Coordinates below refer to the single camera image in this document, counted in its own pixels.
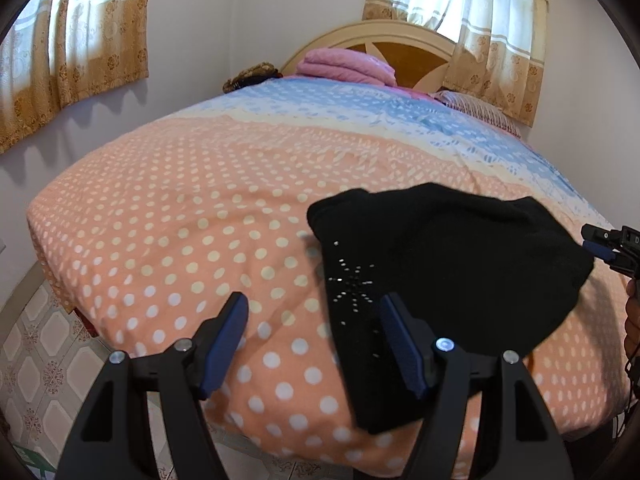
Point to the person's maroon knit clothing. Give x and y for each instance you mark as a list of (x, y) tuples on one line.
[(595, 450)]

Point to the black pants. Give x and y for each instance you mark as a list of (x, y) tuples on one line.
[(450, 260)]

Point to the cream wooden headboard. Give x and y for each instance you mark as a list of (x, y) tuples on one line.
[(415, 55)]

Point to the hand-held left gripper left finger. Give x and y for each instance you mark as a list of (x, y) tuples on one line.
[(225, 345)]

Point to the person's right hand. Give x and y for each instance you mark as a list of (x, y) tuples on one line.
[(634, 325)]

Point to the brown plush item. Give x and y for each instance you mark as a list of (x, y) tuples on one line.
[(250, 72)]

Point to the striped pillow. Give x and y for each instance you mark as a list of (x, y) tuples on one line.
[(480, 110)]

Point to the green cardboard box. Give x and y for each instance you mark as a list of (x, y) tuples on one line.
[(35, 460)]

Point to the polka dot bed blanket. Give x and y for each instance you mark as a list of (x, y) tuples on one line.
[(200, 210)]

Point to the tan floral window curtain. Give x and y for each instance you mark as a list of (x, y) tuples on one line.
[(100, 35), (500, 60)]

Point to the folded pink blanket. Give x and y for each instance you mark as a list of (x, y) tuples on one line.
[(345, 65)]

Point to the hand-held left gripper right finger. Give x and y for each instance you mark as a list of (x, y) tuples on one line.
[(400, 345)]

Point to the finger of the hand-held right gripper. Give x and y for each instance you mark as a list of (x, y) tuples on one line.
[(597, 233), (599, 251)]

